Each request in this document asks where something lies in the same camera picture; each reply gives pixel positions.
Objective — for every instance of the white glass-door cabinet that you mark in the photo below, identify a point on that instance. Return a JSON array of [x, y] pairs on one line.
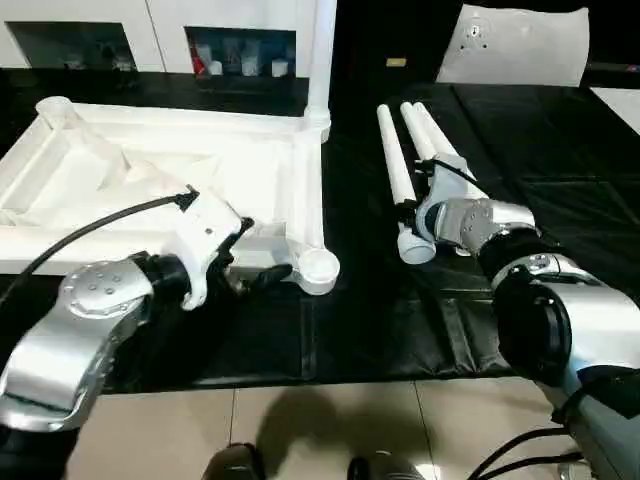
[[155, 30]]

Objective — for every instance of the white ceramic cup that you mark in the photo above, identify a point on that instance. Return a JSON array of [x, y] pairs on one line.
[[215, 67]]

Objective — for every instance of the white plastic table leg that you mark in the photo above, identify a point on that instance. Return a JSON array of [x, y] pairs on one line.
[[420, 135], [435, 132], [320, 60], [395, 160]]

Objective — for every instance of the dark left robot foot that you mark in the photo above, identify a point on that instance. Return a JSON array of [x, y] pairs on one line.
[[235, 462]]

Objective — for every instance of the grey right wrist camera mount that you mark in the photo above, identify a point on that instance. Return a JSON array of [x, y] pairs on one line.
[[445, 185]]

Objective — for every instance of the white plastic table top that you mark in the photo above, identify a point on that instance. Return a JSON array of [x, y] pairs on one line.
[[150, 165]]

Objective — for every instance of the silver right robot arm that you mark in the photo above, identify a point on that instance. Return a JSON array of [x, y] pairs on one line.
[[540, 280]]

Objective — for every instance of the white flat board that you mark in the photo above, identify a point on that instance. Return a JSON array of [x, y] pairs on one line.
[[620, 102]]

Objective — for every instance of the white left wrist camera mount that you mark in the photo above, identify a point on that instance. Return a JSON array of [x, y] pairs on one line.
[[207, 230]]

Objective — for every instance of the black padded mat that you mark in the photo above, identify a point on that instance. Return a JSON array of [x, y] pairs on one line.
[[525, 150]]

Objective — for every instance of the white curved plastic panel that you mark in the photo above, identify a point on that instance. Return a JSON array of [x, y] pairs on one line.
[[520, 45]]

